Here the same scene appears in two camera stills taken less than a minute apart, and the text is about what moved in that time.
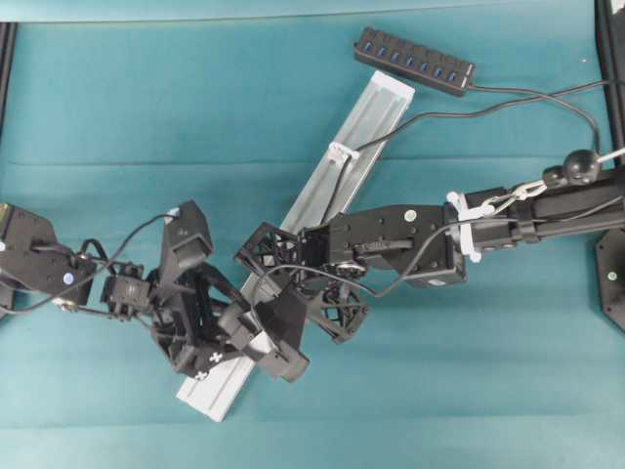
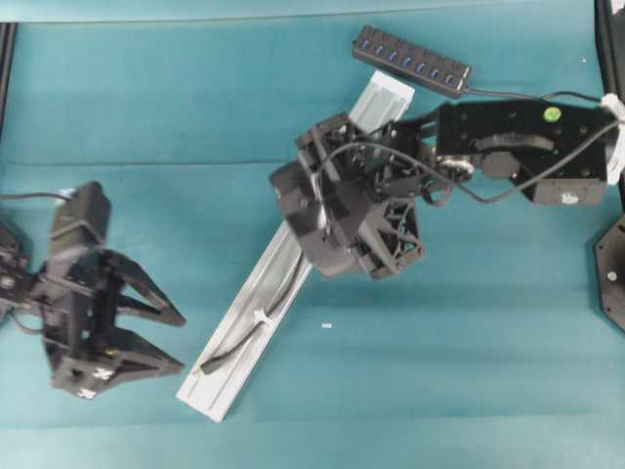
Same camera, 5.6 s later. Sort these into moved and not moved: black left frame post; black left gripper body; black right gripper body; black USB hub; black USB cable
Moved: black left gripper body; black USB cable; black right gripper body
Not moved: black left frame post; black USB hub
